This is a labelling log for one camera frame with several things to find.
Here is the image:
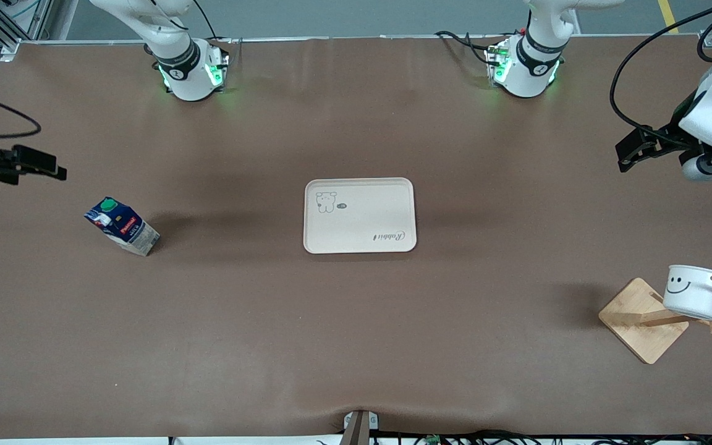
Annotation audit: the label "metal table clamp bracket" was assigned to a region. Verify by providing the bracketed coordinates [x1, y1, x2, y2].
[342, 410, 379, 445]

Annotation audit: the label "cream tray with rabbit print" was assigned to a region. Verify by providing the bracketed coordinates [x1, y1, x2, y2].
[303, 177, 418, 255]

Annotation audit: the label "black arm base cables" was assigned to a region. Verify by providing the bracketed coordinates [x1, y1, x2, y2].
[435, 30, 496, 66]
[190, 0, 236, 47]

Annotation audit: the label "white cup with black handle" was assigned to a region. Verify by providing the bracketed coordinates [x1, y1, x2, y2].
[663, 265, 712, 321]

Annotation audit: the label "blue and white milk carton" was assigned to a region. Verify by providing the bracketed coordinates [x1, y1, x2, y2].
[84, 197, 161, 257]

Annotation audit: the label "wooden cup rack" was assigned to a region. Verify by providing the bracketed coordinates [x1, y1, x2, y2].
[598, 275, 712, 365]

